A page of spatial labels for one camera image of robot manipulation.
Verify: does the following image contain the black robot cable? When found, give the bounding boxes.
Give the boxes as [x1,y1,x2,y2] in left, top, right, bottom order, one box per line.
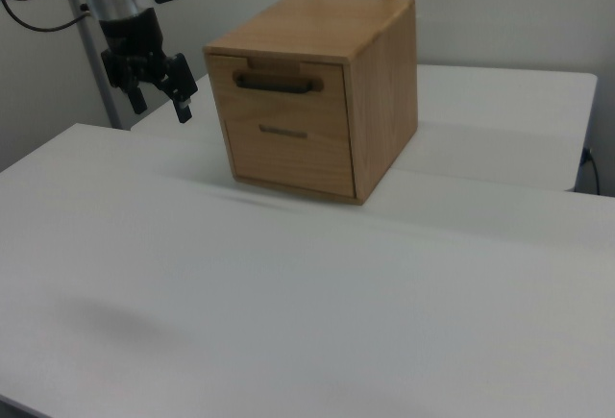
[1,0,93,33]

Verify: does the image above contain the thin black wall cable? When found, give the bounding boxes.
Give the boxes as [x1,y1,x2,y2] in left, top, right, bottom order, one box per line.
[581,147,602,195]

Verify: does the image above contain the wooden drawer with slot grip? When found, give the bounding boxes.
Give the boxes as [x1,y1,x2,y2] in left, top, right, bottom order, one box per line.
[223,117,357,198]

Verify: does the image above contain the wooden drawer cabinet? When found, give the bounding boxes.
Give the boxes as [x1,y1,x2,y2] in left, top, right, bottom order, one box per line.
[202,0,418,207]

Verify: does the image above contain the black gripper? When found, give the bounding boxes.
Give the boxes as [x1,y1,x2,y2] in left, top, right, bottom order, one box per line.
[97,8,200,125]

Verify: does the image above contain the wooden drawer with black handle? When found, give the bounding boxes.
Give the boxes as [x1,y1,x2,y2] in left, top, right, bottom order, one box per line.
[209,53,351,142]

